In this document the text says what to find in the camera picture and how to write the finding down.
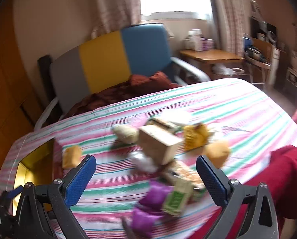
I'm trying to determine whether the white bed rail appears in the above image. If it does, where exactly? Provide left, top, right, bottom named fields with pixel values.
left=34, top=97, right=64, bottom=131

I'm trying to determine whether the brown cardboard box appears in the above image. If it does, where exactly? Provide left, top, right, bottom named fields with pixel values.
left=138, top=124, right=183, bottom=165

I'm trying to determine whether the person's red garment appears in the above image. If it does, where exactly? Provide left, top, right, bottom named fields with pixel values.
left=238, top=92, right=297, bottom=239

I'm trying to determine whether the gold box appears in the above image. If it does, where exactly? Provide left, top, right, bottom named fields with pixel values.
left=13, top=139, right=56, bottom=215

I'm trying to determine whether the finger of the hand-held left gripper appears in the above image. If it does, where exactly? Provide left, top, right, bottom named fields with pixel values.
left=0, top=185, right=24, bottom=203

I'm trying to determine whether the wooden desk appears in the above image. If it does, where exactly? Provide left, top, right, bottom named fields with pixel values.
left=180, top=49, right=245, bottom=80

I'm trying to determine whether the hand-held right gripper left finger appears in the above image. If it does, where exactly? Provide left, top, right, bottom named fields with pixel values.
left=13, top=155, right=97, bottom=239

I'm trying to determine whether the large yellow sponge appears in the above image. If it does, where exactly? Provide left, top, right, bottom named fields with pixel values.
left=204, top=140, right=231, bottom=168

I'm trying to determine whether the green carton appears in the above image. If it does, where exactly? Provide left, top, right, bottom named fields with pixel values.
left=162, top=179, right=194, bottom=217

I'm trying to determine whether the grey yellow blue headboard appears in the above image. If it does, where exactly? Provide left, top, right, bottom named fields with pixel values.
left=50, top=24, right=172, bottom=115

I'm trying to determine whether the grey bed rail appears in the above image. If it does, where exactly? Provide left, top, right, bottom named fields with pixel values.
left=171, top=57, right=211, bottom=84

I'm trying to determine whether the dark red blanket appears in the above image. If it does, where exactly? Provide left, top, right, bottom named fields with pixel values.
left=64, top=72, right=182, bottom=120

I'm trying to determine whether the white box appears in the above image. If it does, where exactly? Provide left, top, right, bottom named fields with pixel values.
left=161, top=110, right=191, bottom=127

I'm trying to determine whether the cream round pouch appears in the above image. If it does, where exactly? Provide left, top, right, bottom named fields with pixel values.
left=112, top=125, right=139, bottom=145

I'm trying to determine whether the purple snack packet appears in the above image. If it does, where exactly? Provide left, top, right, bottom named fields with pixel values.
left=131, top=208, right=162, bottom=238
left=139, top=180, right=174, bottom=211

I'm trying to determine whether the cluttered shelf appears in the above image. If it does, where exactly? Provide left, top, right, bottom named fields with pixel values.
left=249, top=1, right=286, bottom=53

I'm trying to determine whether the small tan box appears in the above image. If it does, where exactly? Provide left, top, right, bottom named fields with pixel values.
left=148, top=118, right=181, bottom=133

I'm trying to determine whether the group of bottles on desk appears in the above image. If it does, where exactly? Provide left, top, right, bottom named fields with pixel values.
left=185, top=29, right=215, bottom=52

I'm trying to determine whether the small yellow sponge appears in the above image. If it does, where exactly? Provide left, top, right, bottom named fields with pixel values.
left=62, top=146, right=83, bottom=169

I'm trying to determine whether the patterned curtain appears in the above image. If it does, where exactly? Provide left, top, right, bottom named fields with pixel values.
left=91, top=0, right=142, bottom=38
left=209, top=0, right=249, bottom=56

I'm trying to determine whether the cracker packet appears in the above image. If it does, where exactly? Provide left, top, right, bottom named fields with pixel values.
left=163, top=161, right=204, bottom=190

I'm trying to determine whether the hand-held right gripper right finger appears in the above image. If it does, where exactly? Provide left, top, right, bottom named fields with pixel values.
left=196, top=156, right=279, bottom=239

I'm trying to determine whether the striped bedsheet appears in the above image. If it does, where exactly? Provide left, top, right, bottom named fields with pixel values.
left=0, top=78, right=297, bottom=239

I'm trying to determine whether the yellow snack packet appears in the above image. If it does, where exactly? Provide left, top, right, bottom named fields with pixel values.
left=183, top=123, right=212, bottom=151

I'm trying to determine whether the wooden chair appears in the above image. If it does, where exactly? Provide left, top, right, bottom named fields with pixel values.
left=242, top=37, right=274, bottom=90

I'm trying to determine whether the white plush toy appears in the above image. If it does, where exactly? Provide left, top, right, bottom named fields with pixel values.
left=130, top=152, right=159, bottom=173

